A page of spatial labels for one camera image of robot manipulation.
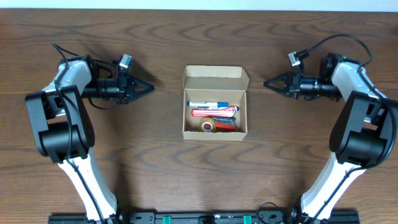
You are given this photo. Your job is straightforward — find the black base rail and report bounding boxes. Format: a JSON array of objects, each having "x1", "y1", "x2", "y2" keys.
[{"x1": 48, "y1": 209, "x2": 361, "y2": 224}]

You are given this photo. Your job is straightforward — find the yellow tape roll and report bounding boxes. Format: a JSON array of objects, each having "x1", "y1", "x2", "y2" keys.
[{"x1": 199, "y1": 117, "x2": 216, "y2": 133}]

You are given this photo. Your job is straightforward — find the black white marker pen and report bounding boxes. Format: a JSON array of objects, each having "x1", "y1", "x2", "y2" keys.
[{"x1": 197, "y1": 106, "x2": 239, "y2": 111}]

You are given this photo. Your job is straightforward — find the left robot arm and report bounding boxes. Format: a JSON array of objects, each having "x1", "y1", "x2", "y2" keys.
[{"x1": 25, "y1": 54, "x2": 154, "y2": 223}]

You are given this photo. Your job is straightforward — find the red utility knife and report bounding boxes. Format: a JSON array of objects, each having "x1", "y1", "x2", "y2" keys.
[{"x1": 191, "y1": 109, "x2": 237, "y2": 118}]

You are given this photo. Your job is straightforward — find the red handled pliers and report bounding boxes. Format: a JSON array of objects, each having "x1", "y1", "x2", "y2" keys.
[{"x1": 213, "y1": 117, "x2": 237, "y2": 131}]

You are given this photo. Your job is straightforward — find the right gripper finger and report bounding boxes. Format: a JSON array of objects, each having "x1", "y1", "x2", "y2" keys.
[
  {"x1": 264, "y1": 83, "x2": 290, "y2": 97},
  {"x1": 264, "y1": 72, "x2": 294, "y2": 85}
]

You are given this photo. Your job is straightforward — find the open cardboard box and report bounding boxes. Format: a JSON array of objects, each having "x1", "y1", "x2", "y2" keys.
[{"x1": 182, "y1": 65, "x2": 249, "y2": 141}]

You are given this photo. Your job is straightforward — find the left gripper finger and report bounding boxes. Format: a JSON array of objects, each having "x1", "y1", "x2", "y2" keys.
[
  {"x1": 134, "y1": 79, "x2": 155, "y2": 92},
  {"x1": 130, "y1": 90, "x2": 154, "y2": 102}
]

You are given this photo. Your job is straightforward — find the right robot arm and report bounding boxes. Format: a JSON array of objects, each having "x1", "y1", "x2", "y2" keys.
[{"x1": 264, "y1": 51, "x2": 397, "y2": 223}]

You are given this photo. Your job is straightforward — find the blue marker pen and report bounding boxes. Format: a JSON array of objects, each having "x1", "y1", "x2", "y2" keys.
[{"x1": 187, "y1": 101, "x2": 229, "y2": 108}]

